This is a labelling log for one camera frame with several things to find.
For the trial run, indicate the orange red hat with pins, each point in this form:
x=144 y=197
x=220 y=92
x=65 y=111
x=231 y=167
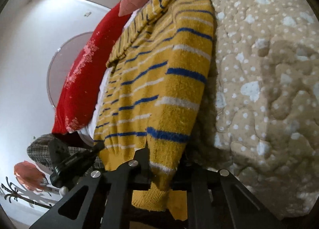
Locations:
x=29 y=176

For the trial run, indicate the black coat rack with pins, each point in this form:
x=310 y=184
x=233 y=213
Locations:
x=13 y=193

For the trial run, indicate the grey houndstooth cloth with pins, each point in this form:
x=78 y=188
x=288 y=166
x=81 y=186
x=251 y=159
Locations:
x=38 y=150

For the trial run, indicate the beige spotted quilt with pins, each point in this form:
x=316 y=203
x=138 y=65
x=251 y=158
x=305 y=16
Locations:
x=259 y=114

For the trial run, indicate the red embroidered pillow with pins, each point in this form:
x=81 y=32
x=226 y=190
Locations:
x=68 y=117

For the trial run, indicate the round white headboard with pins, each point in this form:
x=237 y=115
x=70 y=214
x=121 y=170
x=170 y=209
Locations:
x=61 y=64

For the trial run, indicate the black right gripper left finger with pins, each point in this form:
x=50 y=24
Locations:
x=101 y=202

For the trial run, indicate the yellow striped knit sweater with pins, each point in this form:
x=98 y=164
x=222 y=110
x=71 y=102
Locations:
x=159 y=68

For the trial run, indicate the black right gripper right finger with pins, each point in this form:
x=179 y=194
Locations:
x=219 y=200

